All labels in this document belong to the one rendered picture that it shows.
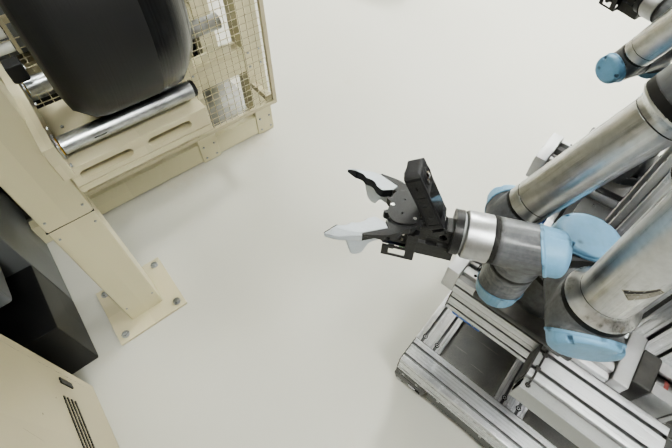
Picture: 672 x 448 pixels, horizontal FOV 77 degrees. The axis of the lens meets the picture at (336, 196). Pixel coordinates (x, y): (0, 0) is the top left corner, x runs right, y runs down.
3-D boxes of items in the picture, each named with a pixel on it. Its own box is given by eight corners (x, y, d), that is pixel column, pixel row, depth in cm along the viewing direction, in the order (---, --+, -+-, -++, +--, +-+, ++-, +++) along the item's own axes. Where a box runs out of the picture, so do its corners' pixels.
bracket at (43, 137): (64, 182, 96) (40, 152, 88) (17, 96, 115) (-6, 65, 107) (79, 175, 97) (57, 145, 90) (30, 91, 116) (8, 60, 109)
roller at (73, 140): (64, 160, 97) (54, 146, 93) (58, 149, 99) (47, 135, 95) (200, 98, 110) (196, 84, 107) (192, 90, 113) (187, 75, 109)
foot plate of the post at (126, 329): (122, 346, 158) (120, 344, 156) (96, 294, 170) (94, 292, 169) (187, 303, 168) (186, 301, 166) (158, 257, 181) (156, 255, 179)
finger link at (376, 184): (346, 190, 76) (381, 220, 71) (348, 165, 71) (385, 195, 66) (359, 183, 77) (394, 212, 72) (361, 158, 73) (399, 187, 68)
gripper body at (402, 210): (375, 253, 68) (451, 271, 66) (381, 217, 62) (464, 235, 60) (384, 220, 73) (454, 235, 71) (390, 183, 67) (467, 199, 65)
